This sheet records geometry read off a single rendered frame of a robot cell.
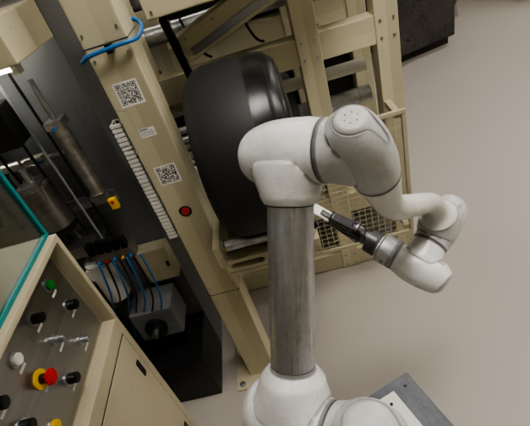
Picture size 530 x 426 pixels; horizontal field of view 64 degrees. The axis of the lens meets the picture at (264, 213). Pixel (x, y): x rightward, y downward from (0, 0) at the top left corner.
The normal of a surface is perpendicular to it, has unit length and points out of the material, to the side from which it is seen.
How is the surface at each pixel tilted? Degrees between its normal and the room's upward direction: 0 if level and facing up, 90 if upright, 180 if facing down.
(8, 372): 90
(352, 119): 22
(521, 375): 0
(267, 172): 64
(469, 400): 0
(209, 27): 90
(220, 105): 36
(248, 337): 90
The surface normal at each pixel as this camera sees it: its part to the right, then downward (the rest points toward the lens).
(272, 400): -0.61, 0.07
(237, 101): -0.16, -0.28
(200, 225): 0.09, 0.59
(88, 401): -0.26, -0.77
